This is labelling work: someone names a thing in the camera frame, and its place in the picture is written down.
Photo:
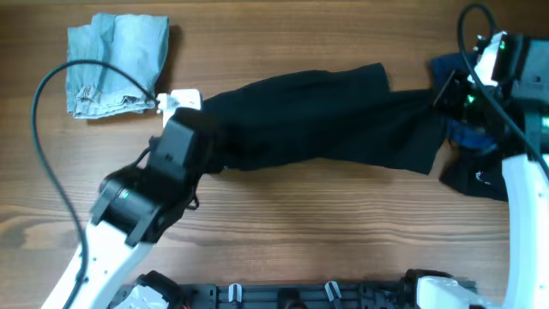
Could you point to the blue crumpled garment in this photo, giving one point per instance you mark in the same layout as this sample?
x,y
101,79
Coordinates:
x,y
463,135

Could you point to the light blue folded denim shorts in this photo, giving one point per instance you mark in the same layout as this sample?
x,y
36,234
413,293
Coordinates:
x,y
135,44

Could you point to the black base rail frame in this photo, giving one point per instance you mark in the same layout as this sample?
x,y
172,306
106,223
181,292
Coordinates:
x,y
153,290

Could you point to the black shorts with snap button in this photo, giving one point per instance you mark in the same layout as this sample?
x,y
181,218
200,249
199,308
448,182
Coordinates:
x,y
349,115

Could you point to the black garment under blue one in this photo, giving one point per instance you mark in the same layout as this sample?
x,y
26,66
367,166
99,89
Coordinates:
x,y
477,175

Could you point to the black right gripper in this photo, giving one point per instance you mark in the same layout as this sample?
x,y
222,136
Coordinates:
x,y
443,101

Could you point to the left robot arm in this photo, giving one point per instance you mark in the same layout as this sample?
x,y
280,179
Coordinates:
x,y
135,206

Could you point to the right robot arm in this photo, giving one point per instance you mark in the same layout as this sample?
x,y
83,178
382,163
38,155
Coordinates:
x,y
506,95

